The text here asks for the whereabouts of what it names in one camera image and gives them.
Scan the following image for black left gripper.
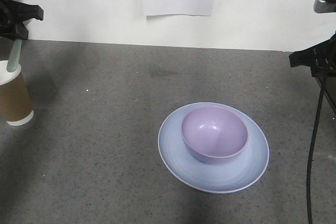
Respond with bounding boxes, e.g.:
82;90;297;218
1;0;44;40

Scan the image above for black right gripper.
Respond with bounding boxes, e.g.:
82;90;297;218
289;34;335;77

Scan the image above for pale green plastic spoon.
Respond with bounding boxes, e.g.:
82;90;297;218
6;19;35;73

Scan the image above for purple plastic bowl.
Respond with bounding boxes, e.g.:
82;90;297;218
181;105;249;164

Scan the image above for brown paper cup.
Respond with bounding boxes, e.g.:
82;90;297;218
1;60;34;126

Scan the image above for blue round plate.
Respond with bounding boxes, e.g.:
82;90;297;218
158;102;269;194

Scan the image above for black flat appliance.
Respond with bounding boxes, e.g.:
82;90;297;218
311;73;335;114

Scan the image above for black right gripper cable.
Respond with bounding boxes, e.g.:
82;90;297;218
306;61;332;224

